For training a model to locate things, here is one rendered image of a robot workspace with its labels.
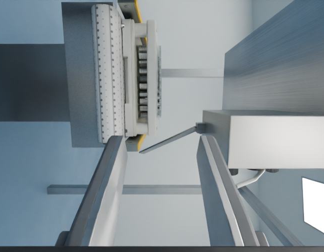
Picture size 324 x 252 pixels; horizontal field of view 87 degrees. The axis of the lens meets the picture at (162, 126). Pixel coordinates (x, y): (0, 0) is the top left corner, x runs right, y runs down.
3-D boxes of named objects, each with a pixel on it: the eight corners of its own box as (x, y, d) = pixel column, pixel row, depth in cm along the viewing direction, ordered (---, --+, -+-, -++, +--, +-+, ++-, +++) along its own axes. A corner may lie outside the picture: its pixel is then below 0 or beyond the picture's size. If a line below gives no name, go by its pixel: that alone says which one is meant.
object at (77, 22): (71, 147, 37) (118, 148, 37) (60, 1, 33) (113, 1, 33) (142, 111, 165) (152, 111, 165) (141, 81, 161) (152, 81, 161)
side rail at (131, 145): (122, 151, 34) (138, 151, 34) (121, 143, 34) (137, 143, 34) (153, 112, 165) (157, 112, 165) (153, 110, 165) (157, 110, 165)
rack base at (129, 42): (138, 52, 59) (145, 52, 59) (139, 122, 63) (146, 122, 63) (121, 18, 35) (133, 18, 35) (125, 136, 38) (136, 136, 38)
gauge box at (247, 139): (227, 169, 33) (330, 170, 33) (230, 115, 32) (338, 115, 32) (201, 142, 55) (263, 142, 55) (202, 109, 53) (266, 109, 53)
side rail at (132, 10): (117, 3, 31) (135, 3, 31) (116, -7, 30) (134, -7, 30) (153, 82, 161) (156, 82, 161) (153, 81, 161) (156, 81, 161)
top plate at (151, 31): (152, 52, 59) (158, 52, 59) (153, 122, 63) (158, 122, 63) (146, 18, 35) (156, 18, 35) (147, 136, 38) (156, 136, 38)
